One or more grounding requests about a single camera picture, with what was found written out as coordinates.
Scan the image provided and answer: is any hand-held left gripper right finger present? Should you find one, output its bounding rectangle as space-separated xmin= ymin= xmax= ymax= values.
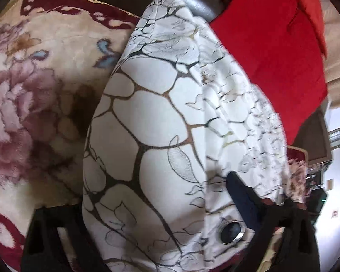
xmin=226 ymin=171 xmax=321 ymax=272

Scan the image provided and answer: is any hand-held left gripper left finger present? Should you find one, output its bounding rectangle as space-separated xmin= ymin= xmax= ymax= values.
xmin=20 ymin=204 xmax=108 ymax=272

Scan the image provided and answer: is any white crackle-print coat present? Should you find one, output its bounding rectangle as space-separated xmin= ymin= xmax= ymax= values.
xmin=82 ymin=0 xmax=294 ymax=272

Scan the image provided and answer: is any large red cushion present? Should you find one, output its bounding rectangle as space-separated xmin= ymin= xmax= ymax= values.
xmin=210 ymin=0 xmax=328 ymax=145

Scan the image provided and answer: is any beige dotted curtain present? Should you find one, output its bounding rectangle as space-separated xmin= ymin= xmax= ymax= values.
xmin=320 ymin=0 xmax=340 ymax=108

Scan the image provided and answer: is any floral sofa blanket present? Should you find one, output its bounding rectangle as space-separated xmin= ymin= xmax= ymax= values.
xmin=0 ymin=0 xmax=311 ymax=272

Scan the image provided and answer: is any dark brown leather sofa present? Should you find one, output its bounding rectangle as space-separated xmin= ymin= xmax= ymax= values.
xmin=31 ymin=0 xmax=333 ymax=165

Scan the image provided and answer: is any red pillow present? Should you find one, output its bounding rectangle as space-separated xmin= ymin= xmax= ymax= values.
xmin=290 ymin=0 xmax=328 ymax=57

